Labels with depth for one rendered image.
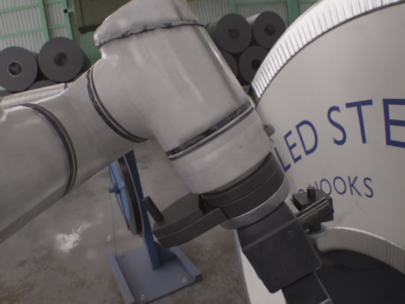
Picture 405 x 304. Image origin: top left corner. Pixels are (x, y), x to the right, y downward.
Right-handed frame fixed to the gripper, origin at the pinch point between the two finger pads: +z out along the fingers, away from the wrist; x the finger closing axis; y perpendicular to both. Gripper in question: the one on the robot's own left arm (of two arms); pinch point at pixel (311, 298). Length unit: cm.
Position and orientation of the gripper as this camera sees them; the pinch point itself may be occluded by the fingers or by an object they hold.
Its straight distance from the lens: 35.9
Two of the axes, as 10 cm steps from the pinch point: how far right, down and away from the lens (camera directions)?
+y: 8.5, -5.2, -1.0
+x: 0.1, -1.8, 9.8
